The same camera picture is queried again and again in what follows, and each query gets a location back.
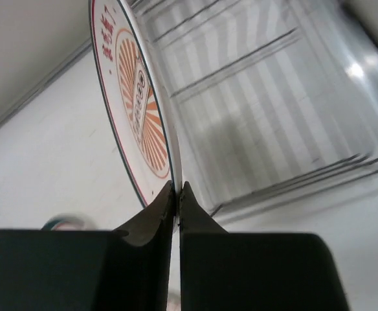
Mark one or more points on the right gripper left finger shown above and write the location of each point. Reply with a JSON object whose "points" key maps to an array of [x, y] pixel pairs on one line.
{"points": [[123, 269]]}

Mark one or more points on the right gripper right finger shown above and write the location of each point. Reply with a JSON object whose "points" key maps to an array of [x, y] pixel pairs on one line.
{"points": [[252, 271]]}

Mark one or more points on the green red rimmed plate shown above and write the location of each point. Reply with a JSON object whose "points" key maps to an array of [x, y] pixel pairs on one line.
{"points": [[67, 222]]}

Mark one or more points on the orange pattern plate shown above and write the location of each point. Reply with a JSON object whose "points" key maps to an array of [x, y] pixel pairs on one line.
{"points": [[136, 100]]}

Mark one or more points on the black wire dish rack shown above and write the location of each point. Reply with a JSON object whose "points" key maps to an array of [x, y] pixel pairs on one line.
{"points": [[271, 99]]}

